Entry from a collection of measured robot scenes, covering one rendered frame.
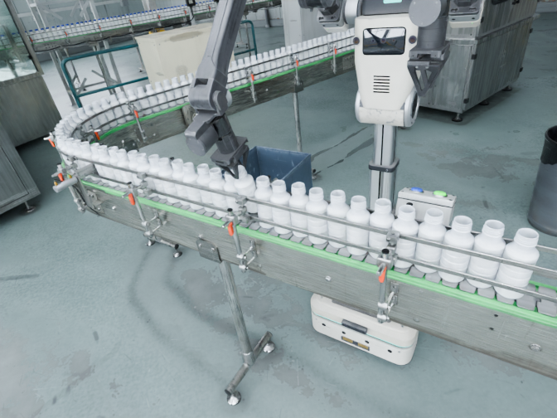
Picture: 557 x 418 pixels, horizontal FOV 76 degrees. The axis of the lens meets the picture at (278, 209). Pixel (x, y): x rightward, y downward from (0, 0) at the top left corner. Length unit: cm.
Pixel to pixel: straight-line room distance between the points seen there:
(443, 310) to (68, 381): 193
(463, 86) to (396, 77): 318
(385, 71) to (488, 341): 90
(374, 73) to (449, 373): 141
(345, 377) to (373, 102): 128
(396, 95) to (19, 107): 535
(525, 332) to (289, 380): 122
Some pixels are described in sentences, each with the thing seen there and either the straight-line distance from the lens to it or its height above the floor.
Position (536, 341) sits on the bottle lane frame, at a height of 92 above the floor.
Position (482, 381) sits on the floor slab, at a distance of 204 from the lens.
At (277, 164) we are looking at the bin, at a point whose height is 86.
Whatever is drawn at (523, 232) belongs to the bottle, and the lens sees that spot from 89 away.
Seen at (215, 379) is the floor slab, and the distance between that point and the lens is 200.
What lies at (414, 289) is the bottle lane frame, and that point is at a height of 97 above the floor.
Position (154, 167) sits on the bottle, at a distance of 135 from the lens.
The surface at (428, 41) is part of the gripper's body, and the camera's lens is 88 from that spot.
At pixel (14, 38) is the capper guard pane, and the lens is 612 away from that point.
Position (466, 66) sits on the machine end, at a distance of 448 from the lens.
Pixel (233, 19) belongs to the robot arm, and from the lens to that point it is 97.
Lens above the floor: 165
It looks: 33 degrees down
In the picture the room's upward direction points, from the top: 8 degrees counter-clockwise
